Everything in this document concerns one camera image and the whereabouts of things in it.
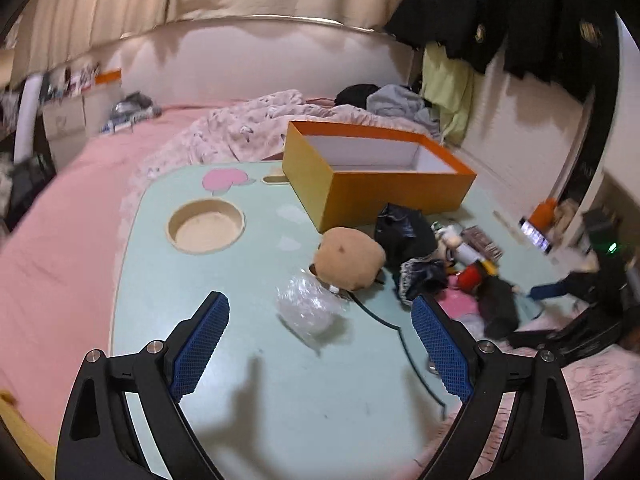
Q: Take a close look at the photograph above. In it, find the yellow cloth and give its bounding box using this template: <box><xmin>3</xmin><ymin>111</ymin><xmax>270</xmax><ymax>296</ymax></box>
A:
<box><xmin>1</xmin><ymin>389</ymin><xmax>55</xmax><ymax>480</ymax></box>

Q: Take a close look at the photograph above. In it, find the smartphone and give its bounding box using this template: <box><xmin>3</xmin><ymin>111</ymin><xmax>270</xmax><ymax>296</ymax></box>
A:
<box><xmin>520</xmin><ymin>218</ymin><xmax>553</xmax><ymax>254</ymax></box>

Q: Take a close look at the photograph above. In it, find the black cable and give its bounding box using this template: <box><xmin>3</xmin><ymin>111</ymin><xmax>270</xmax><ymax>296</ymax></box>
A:
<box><xmin>344</xmin><ymin>288</ymin><xmax>449</xmax><ymax>421</ymax></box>

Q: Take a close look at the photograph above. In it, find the green hanging garment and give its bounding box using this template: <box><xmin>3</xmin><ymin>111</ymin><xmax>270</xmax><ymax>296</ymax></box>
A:
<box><xmin>420</xmin><ymin>42</ymin><xmax>475</xmax><ymax>146</ymax></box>

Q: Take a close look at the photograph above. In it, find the pink floral blanket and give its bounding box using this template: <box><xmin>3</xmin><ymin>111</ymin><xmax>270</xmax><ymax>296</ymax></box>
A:
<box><xmin>122</xmin><ymin>90</ymin><xmax>442</xmax><ymax>212</ymax></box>

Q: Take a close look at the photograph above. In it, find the mint cartoon lap table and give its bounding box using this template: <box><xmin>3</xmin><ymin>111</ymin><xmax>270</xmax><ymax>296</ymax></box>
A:
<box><xmin>110</xmin><ymin>160</ymin><xmax>566</xmax><ymax>480</ymax></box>

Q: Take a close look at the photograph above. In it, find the orange bottle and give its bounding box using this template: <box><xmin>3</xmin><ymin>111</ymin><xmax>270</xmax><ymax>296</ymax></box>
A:
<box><xmin>528</xmin><ymin>197</ymin><xmax>558</xmax><ymax>232</ymax></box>

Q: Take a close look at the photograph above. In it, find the white bedside drawer cabinet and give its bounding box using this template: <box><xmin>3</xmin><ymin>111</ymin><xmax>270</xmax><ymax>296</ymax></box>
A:
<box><xmin>42</xmin><ymin>96</ymin><xmax>88</xmax><ymax>172</ymax></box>

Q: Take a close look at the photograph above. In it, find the black lace cloth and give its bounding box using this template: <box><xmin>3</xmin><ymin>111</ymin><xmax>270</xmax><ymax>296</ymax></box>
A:
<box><xmin>374</xmin><ymin>204</ymin><xmax>448</xmax><ymax>308</ymax></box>

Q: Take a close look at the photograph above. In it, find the brown card deck box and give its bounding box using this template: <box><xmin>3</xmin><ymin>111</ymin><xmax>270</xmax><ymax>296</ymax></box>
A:
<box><xmin>461</xmin><ymin>226</ymin><xmax>503</xmax><ymax>263</ymax></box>

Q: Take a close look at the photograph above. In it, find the cartoon figure toy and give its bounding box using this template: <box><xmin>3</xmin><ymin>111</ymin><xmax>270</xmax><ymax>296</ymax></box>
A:
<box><xmin>435</xmin><ymin>226</ymin><xmax>484</xmax><ymax>266</ymax></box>

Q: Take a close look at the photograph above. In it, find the pink fuzzy sleeve forearm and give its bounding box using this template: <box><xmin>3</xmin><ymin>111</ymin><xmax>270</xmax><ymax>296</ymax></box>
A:
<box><xmin>392</xmin><ymin>346</ymin><xmax>639</xmax><ymax>479</ymax></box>

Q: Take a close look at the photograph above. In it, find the black square box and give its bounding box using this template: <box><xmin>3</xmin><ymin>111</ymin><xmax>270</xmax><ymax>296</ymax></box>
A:
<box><xmin>476</xmin><ymin>276</ymin><xmax>520</xmax><ymax>340</ymax></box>

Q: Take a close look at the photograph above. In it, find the brown plush toy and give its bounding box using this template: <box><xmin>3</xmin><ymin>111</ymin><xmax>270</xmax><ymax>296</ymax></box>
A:
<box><xmin>310</xmin><ymin>226</ymin><xmax>386</xmax><ymax>292</ymax></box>

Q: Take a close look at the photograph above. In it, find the red thread spool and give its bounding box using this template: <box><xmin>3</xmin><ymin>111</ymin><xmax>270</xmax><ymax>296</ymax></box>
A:
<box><xmin>456</xmin><ymin>260</ymin><xmax>488</xmax><ymax>295</ymax></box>

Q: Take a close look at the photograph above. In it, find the pink bed sheet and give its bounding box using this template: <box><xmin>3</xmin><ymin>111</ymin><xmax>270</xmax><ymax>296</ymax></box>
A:
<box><xmin>1</xmin><ymin>107</ymin><xmax>213</xmax><ymax>444</ymax></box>

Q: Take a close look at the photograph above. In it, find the white roll tube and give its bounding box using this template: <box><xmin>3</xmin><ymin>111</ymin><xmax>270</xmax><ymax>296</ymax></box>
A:
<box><xmin>14</xmin><ymin>73</ymin><xmax>43</xmax><ymax>165</ymax></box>

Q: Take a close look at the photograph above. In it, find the orange cardboard box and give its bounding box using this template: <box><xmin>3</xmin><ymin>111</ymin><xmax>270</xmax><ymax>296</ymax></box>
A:
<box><xmin>282</xmin><ymin>122</ymin><xmax>476</xmax><ymax>233</ymax></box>

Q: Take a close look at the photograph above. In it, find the grey clothes pile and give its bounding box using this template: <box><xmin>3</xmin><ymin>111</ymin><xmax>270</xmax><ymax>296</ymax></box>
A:
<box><xmin>367</xmin><ymin>84</ymin><xmax>442</xmax><ymax>138</ymax></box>

